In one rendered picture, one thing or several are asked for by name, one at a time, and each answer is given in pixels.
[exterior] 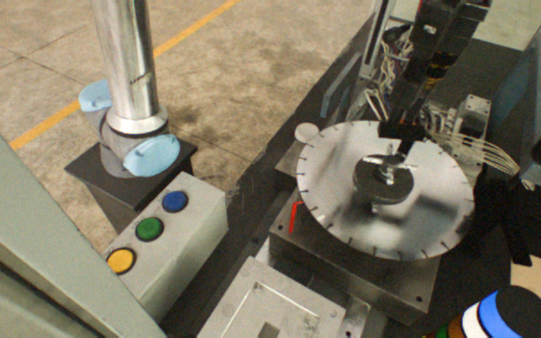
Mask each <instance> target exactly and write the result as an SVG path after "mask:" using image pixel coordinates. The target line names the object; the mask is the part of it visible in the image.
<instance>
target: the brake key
mask: <svg viewBox="0 0 541 338"><path fill-rule="evenodd" d="M184 203H186V199H185V198H184V195H183V194H182V193H181V192H179V191H172V192H170V193H168V194H167V195H165V198H164V204H165V208H167V209H169V210H178V209H180V208H182V206H183V205H184Z"/></svg>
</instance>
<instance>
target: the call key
mask: <svg viewBox="0 0 541 338"><path fill-rule="evenodd" d="M132 261H133V255H132V254H131V253H130V252H129V251H128V250H127V249H120V250H117V251H116V252H115V253H114V254H113V255H112V256H111V257H110V258H109V259H108V265H109V266H110V267H111V268H112V269H113V270H114V272H116V273H120V272H122V271H123V270H125V269H127V268H128V267H129V266H130V265H131V262H132Z"/></svg>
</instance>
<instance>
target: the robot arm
mask: <svg viewBox="0 0 541 338"><path fill-rule="evenodd" d="M89 5H91V10H92V15H93V19H94V24H95V28H96V33H97V42H99V47H100V51H101V56H102V61H103V65H104V70H105V74H106V79H103V80H98V81H94V83H92V84H90V85H88V86H87V87H86V88H84V89H83V90H82V92H81V93H80V96H79V97H78V100H79V101H80V105H81V110H83V112H84V114H85V115H86V117H88V119H89V123H90V125H91V127H92V130H93V132H94V133H95V135H97V139H98V140H99V142H100V149H101V162H102V164H103V165H104V166H105V169H106V170H107V171H108V172H109V173H110V174H111V175H115V177H118V178H134V177H138V175H140V177H150V175H154V174H156V173H161V172H162V171H164V170H165V169H167V168H168V167H169V165H170V164H171V163H172V162H173V161H174V160H176V158H177V156H178V154H179V152H180V143H179V141H178V140H177V138H176V136H174V135H173V134H172V133H171V132H170V130H169V119H168V112H166V110H165V107H164V106H163V105H161V104H160V103H159V100H158V96H157V86H156V67H155V57H154V48H153V38H152V37H151V28H150V18H149V7H148V0H89Z"/></svg>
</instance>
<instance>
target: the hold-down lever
mask: <svg viewBox="0 0 541 338"><path fill-rule="evenodd" d="M410 28H411V25H410V24H409V23H405V24H403V25H401V26H399V27H398V26H394V27H391V28H390V29H388V30H386V31H384V32H383V34H382V41H383V42H384V43H386V44H392V43H394V42H396V41H397V40H398V39H400V37H401V36H402V34H403V33H405V32H407V31H408V30H410Z"/></svg>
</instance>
